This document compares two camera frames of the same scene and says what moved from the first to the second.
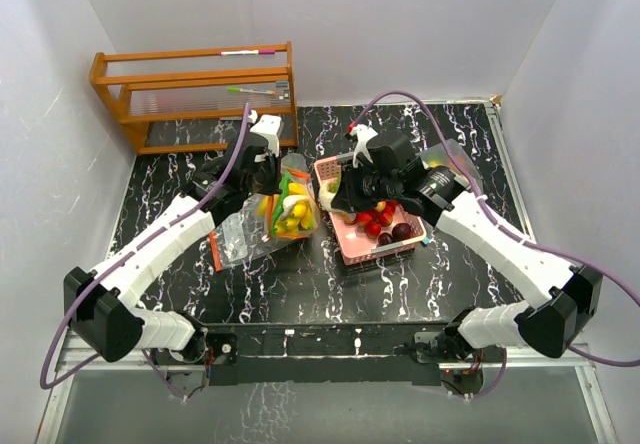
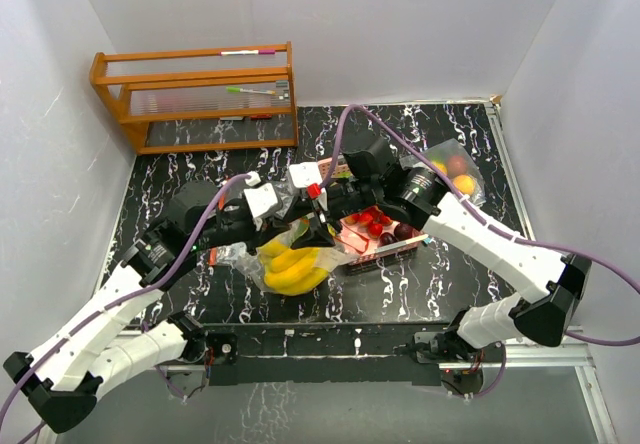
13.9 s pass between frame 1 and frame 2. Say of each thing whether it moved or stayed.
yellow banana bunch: moved
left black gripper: moved
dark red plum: stayed
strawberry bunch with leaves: stayed
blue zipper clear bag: stayed
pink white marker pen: stayed
